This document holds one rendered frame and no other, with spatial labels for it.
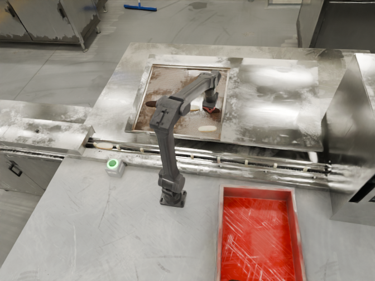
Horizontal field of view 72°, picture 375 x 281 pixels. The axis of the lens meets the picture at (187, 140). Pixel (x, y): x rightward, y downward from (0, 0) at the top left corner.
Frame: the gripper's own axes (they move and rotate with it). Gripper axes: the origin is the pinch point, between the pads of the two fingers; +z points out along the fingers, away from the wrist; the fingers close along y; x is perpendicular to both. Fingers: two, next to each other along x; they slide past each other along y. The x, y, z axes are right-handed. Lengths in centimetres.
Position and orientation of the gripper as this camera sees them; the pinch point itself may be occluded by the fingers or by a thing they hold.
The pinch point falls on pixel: (211, 108)
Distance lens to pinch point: 145.4
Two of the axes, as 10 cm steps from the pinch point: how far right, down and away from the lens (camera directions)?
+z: 1.2, 4.6, 8.8
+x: -9.4, -2.5, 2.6
